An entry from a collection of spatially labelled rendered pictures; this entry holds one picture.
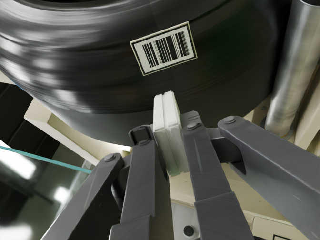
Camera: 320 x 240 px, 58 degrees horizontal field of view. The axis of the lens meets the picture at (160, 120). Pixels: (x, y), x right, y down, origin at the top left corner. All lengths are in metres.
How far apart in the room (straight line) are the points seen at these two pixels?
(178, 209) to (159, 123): 0.82
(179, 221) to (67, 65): 0.72
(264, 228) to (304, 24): 0.67
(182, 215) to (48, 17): 0.75
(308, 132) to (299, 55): 0.16
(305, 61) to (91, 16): 0.25
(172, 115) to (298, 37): 0.22
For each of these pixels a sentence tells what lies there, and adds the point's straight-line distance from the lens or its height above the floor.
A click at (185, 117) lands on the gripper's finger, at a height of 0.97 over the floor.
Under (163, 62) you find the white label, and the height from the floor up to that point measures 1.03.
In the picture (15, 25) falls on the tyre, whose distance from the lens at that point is 0.40.
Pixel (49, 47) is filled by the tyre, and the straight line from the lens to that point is 0.35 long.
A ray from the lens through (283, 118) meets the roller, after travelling 0.52.
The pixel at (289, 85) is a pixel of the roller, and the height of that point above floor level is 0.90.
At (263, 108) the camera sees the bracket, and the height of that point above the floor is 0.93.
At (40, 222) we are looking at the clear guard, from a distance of 1.14.
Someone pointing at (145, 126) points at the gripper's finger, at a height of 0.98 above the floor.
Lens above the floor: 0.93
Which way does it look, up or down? 19 degrees up
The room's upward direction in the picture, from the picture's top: 79 degrees counter-clockwise
